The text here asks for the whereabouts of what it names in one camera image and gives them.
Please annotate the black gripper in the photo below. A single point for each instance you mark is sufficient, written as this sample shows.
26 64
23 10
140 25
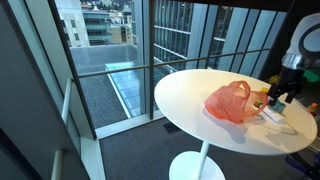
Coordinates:
290 78

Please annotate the orange plastic bag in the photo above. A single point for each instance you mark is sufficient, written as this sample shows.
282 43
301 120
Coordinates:
226 103

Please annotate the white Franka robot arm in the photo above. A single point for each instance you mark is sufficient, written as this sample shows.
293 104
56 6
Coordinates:
300 40

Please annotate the small yellow block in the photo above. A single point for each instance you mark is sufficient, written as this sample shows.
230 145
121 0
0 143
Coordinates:
265 90

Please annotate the yellow green small container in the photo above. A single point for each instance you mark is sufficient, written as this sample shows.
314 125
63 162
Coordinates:
258 102

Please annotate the small orange bottle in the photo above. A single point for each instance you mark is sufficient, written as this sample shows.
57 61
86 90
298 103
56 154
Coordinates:
313 108

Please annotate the green object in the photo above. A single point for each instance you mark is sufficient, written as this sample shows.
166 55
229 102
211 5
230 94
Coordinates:
312 75

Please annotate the blue stand foot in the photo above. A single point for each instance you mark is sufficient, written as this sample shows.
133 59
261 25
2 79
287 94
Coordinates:
298 162

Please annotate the dark window mullion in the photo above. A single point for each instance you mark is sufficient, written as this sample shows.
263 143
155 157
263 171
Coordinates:
151 60
71 66

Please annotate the metal balcony handrail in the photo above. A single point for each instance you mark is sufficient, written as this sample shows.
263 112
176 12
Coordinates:
133 67

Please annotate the white table pedestal base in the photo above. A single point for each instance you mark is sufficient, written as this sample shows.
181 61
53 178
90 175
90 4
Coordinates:
195 166

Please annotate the white pipe rail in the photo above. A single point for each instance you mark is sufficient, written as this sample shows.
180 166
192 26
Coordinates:
65 103

